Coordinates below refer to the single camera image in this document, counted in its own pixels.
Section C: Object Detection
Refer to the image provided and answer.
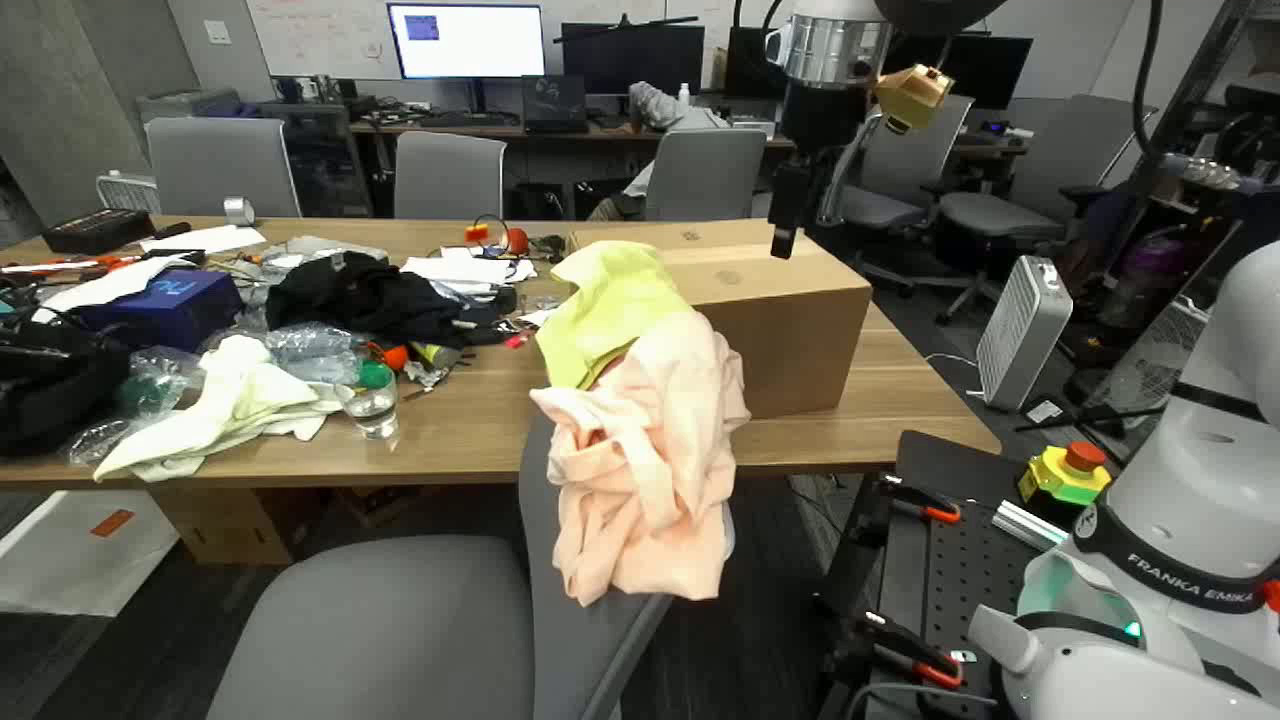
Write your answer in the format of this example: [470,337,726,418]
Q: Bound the pale yellow cloth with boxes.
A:
[91,337,342,482]

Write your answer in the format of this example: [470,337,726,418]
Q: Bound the black clothing pile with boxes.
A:
[266,253,514,349]

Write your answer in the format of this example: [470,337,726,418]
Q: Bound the cardboard box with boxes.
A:
[573,221,873,418]

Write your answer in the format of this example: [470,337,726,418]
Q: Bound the black bag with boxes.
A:
[0,324,129,457]

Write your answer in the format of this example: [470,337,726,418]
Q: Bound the green ball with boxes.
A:
[355,359,396,390]

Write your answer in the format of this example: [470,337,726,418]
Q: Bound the grey office chair foreground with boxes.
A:
[204,418,669,720]

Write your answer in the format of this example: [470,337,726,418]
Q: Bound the grey chair far middle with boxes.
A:
[393,133,506,221]

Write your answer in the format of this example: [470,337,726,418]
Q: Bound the grey chair far left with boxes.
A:
[142,116,298,216]

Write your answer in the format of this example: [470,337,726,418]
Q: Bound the wooden table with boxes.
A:
[0,216,1003,566]

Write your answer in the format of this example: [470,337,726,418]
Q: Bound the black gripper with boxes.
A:
[766,84,863,259]

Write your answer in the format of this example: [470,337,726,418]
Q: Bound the orange ball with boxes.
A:
[504,226,533,254]

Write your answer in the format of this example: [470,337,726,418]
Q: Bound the clear plastic bags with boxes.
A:
[264,324,401,438]

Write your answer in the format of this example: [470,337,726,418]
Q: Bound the peach pink shirt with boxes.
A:
[533,312,748,606]

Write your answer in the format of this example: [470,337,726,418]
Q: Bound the white papers stack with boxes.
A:
[405,246,536,297]

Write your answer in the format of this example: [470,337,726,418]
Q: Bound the emergency stop button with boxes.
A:
[1017,438,1110,509]

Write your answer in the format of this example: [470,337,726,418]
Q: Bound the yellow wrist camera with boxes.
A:
[873,62,950,133]

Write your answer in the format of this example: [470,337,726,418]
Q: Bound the blue box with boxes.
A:
[77,266,245,353]

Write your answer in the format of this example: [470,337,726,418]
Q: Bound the yellow microfiber cloth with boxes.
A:
[536,240,688,386]

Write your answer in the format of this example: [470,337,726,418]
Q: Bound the grey chair behind box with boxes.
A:
[622,123,766,221]

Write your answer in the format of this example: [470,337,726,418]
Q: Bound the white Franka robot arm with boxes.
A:
[968,240,1280,720]

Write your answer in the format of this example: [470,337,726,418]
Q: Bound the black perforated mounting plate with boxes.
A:
[815,432,1032,720]

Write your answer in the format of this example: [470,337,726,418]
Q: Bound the computer monitor lit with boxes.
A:
[388,5,545,80]

